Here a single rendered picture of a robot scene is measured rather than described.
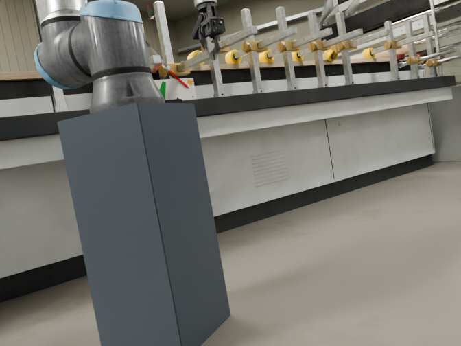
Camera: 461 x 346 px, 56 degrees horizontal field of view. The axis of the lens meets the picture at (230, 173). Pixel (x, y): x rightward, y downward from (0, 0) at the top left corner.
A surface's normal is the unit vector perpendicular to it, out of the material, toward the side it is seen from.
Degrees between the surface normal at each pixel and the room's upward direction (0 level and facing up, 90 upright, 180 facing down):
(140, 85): 70
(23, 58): 90
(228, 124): 90
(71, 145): 90
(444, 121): 90
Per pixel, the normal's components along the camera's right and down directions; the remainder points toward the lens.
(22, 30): 0.89, -0.12
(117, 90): -0.06, -0.27
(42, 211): 0.58, -0.04
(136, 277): -0.43, 0.14
